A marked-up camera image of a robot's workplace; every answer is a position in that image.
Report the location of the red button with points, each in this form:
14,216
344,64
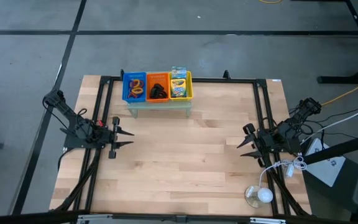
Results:
99,123

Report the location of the black wide elastic band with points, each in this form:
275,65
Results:
163,89
162,96
153,92

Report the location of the green white crayon box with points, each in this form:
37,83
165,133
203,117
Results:
179,72

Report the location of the black aluminium rig frame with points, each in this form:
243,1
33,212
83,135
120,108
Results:
228,80

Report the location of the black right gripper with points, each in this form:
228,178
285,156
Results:
264,141

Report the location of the black beam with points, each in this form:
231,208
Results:
340,149

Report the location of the blue plastic basket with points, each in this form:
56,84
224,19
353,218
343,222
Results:
126,87

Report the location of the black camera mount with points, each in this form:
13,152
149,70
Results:
181,218

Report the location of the yellow plastic basket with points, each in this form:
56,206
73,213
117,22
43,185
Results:
189,87

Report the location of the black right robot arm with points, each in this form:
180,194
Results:
300,119

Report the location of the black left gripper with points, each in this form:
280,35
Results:
113,137

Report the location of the orange plastic basket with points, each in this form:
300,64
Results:
154,77

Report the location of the white table label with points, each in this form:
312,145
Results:
276,80

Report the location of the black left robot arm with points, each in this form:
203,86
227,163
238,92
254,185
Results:
70,118

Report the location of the green perforated metal shelf riser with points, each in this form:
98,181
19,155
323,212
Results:
160,106

